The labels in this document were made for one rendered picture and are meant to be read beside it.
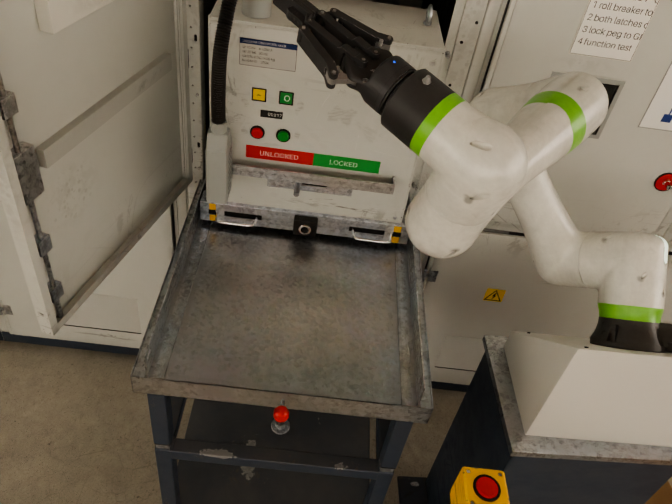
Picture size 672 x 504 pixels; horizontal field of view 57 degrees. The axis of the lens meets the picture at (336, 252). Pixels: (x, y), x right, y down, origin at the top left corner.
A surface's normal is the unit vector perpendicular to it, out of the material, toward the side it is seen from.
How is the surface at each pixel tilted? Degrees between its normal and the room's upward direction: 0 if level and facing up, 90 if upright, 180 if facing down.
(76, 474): 0
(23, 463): 0
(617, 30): 90
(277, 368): 0
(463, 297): 90
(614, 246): 64
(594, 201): 90
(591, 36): 90
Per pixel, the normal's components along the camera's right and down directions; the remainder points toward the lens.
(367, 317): 0.12, -0.73
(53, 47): 0.94, 0.29
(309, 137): -0.04, 0.67
